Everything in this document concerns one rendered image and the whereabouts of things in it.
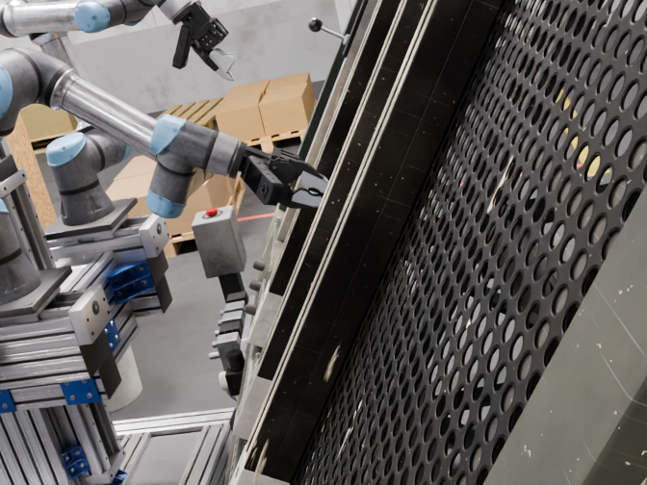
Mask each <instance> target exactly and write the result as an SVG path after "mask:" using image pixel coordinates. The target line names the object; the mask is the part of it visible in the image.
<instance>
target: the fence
mask: <svg viewBox="0 0 647 485"><path fill-rule="evenodd" d="M377 2H378V0H369V1H368V4H367V7H366V9H365V11H364V13H363V16H362V19H361V21H360V24H359V26H358V29H357V32H356V34H355V37H354V39H353V42H352V45H351V47H350V50H349V53H348V56H347V57H346V58H345V59H344V62H343V64H342V67H341V69H340V72H339V75H338V77H337V80H336V82H335V85H334V88H333V90H332V93H331V94H330V97H329V100H328V102H327V105H326V107H325V110H324V113H323V117H322V119H321V122H320V125H319V127H318V130H317V132H316V135H315V138H314V139H313V142H312V144H311V147H310V150H309V152H308V155H307V157H306V160H305V162H306V163H308V164H309V165H310V166H312V167H314V164H315V163H316V160H317V157H318V155H319V152H320V150H321V147H322V145H323V142H324V138H325V135H326V133H327V130H328V128H329V125H330V122H331V120H332V117H333V116H334V113H335V111H336V108H337V105H338V103H339V100H340V98H341V95H342V93H343V90H344V88H345V85H346V82H347V80H348V78H349V74H350V72H351V69H352V66H353V64H354V61H355V59H356V56H357V54H358V51H359V48H360V46H361V43H362V41H363V38H364V37H365V34H366V31H367V29H368V26H369V24H370V21H371V19H372V16H373V13H374V11H375V7H376V4H377ZM299 188H305V187H304V186H303V185H302V183H301V179H300V176H299V178H298V181H297V184H296V187H295V190H298V189H299ZM296 211H297V209H293V208H288V207H287V210H286V213H285V215H284V218H283V219H282V222H281V225H280V227H279V230H278V233H277V238H278V239H279V240H282V241H284V242H285V239H286V237H287V234H288V232H289V229H290V226H291V224H292V221H293V219H294V216H295V214H296Z"/></svg>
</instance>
